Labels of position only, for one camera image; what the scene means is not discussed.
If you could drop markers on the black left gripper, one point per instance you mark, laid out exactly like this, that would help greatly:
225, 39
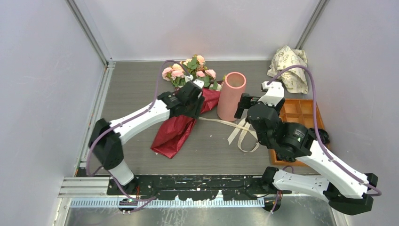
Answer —
195, 112

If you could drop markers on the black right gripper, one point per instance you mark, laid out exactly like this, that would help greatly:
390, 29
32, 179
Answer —
245, 101

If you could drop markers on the pink artificial flower bouquet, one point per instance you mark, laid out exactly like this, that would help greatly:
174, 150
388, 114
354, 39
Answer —
189, 70

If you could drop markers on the cream printed ribbon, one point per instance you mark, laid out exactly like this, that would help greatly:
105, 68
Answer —
241, 129

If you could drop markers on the dark red wrapping paper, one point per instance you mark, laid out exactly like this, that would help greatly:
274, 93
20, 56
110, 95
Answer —
174, 132

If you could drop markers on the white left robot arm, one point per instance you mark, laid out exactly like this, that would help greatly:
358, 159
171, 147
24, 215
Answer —
107, 139

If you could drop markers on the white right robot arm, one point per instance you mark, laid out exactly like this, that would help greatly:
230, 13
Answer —
342, 187

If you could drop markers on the pink cylindrical vase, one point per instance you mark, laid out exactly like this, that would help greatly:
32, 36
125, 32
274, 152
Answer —
234, 85

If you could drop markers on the orange wooden compartment tray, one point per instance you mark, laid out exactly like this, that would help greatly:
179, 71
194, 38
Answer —
299, 111

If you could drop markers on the rolled dark patterned tie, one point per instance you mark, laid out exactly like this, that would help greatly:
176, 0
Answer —
323, 137

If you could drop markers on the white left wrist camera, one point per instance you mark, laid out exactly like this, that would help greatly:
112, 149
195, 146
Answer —
191, 79

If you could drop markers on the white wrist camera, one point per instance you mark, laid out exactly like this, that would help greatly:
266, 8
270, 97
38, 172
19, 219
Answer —
274, 93
191, 79

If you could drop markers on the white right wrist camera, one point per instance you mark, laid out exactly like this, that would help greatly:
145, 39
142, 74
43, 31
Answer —
274, 93

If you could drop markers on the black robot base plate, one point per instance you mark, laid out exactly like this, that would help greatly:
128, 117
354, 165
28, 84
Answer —
199, 187

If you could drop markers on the aluminium frame rail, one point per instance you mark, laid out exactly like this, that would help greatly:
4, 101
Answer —
101, 192

